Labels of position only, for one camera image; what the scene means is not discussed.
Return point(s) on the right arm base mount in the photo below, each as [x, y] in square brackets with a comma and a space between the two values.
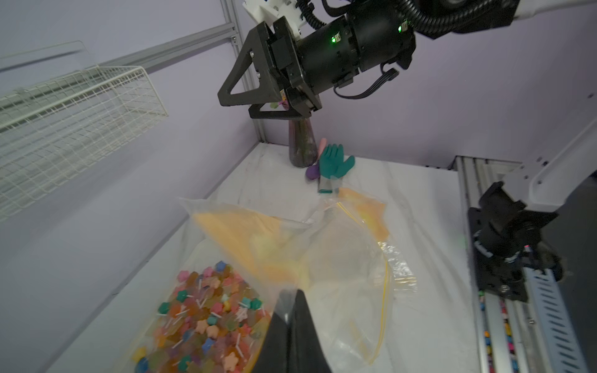
[506, 239]

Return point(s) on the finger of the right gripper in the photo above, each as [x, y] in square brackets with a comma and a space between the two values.
[291, 110]
[255, 78]

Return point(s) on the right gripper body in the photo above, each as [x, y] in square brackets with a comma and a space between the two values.
[370, 34]

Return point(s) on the white plastic tray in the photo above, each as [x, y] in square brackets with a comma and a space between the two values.
[269, 262]

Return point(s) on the yellow flower bouquet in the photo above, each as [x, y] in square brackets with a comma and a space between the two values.
[280, 103]

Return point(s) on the purple pink object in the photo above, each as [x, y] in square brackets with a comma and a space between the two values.
[313, 171]

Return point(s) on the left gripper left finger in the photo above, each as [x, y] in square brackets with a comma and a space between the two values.
[275, 353]

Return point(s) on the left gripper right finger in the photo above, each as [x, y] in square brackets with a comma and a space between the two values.
[305, 352]

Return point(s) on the green rubber glove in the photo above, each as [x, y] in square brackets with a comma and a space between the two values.
[334, 166]

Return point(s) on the large ziploc bag of candies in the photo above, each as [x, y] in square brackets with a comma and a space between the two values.
[342, 263]

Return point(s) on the white wire wall basket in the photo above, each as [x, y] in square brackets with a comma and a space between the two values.
[61, 113]

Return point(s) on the poured candies pile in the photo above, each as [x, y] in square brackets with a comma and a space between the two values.
[213, 321]

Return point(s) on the dark glass vase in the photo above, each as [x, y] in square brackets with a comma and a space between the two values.
[303, 148]

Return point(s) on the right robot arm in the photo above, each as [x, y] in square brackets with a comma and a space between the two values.
[492, 94]

